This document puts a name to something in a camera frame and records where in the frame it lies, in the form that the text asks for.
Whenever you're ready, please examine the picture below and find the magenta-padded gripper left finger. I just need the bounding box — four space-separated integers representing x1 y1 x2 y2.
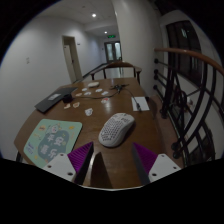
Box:
43 141 95 186

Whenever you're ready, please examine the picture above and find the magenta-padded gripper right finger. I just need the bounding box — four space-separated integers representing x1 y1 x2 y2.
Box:
130 142 182 186

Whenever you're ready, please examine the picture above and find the white honeycomb computer mouse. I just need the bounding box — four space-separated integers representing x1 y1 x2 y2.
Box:
98 112 136 148

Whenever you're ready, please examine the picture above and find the green printed mouse pad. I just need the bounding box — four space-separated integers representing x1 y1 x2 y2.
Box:
23 118 83 169

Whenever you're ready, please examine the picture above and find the white notepad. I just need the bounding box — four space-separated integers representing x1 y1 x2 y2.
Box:
130 96 150 112

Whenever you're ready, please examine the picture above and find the small black box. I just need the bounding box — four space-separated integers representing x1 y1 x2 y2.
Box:
62 93 74 104

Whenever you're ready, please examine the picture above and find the black closed laptop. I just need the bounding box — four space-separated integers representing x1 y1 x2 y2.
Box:
34 86 78 114

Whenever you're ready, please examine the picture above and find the pale side door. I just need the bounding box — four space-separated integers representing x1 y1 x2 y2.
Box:
61 35 83 83

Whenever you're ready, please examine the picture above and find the wooden armchair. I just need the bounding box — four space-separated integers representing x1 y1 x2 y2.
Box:
89 60 143 84

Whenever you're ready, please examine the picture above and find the black railing with wooden handrail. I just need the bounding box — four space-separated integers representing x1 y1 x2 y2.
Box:
153 47 224 168

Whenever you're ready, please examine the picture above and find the dark framed window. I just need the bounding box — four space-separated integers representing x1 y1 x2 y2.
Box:
165 20 204 84

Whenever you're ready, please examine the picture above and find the glazed double door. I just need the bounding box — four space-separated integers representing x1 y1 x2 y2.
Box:
104 40 123 63

